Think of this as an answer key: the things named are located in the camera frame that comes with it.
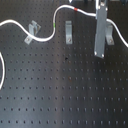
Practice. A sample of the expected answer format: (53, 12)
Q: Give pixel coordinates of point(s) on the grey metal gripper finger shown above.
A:
(101, 17)

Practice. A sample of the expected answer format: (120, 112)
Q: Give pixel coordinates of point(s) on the right grey cable clip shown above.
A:
(109, 32)

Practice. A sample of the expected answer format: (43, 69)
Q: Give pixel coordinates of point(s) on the grey cable clip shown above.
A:
(109, 32)
(68, 31)
(34, 28)

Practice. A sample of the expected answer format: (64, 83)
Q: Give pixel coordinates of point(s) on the middle grey cable clip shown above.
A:
(68, 31)

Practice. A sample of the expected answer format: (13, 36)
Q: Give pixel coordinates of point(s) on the left grey cable clip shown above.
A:
(34, 28)

